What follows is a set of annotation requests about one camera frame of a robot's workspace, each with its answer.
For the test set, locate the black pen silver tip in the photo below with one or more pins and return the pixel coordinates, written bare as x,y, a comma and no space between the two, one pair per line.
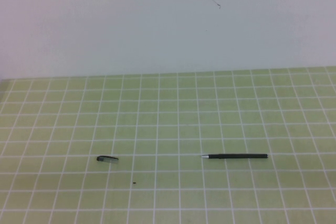
236,156

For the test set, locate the translucent pen cap black clip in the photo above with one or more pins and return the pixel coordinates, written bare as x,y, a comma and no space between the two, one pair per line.
106,159

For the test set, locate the green grid mat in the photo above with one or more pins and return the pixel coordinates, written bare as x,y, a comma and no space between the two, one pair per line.
168,129

